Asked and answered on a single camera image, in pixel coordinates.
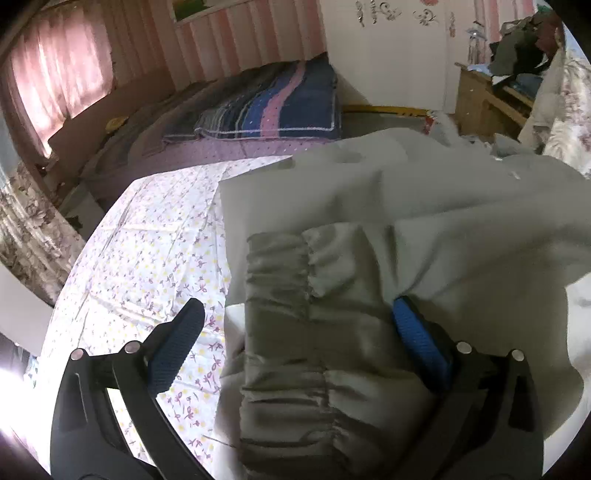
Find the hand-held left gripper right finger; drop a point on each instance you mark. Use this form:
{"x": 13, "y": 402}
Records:
{"x": 420, "y": 341}

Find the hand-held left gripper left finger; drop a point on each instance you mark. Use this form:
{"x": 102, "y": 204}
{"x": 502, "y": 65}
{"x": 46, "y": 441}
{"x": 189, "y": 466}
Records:
{"x": 178, "y": 346}

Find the olive and white jacket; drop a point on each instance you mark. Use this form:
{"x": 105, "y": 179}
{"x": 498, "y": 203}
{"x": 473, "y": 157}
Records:
{"x": 369, "y": 207}

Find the pile of clothes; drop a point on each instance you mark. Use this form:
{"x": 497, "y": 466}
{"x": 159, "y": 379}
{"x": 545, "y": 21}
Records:
{"x": 517, "y": 46}

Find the floral tablecloth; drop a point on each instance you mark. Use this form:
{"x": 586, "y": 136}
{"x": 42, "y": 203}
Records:
{"x": 152, "y": 240}

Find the white board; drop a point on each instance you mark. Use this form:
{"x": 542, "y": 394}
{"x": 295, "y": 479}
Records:
{"x": 23, "y": 314}

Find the blue floral curtain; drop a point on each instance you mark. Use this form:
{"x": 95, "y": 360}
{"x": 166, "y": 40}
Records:
{"x": 27, "y": 230}
{"x": 572, "y": 115}

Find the bed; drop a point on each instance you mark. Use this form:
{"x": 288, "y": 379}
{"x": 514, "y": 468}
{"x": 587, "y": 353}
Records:
{"x": 138, "y": 134}

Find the yellow plush toy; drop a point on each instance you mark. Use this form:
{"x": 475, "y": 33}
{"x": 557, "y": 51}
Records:
{"x": 116, "y": 123}

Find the yellow floor bar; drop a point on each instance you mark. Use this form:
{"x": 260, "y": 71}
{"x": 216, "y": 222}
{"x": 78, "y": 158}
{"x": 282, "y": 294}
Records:
{"x": 383, "y": 110}

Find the wooden nightstand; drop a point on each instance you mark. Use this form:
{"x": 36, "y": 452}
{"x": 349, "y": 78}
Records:
{"x": 475, "y": 101}

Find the striped blanket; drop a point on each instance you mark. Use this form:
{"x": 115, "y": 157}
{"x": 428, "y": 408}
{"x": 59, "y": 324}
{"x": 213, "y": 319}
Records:
{"x": 286, "y": 106}

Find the white wardrobe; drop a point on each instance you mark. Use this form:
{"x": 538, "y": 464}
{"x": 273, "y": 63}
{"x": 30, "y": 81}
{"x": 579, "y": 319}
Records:
{"x": 392, "y": 60}

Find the pink window curtain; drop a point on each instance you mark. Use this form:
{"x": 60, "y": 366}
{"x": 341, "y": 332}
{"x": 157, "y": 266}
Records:
{"x": 55, "y": 69}

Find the framed wall picture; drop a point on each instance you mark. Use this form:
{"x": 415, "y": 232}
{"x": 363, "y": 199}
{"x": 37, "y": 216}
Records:
{"x": 212, "y": 9}

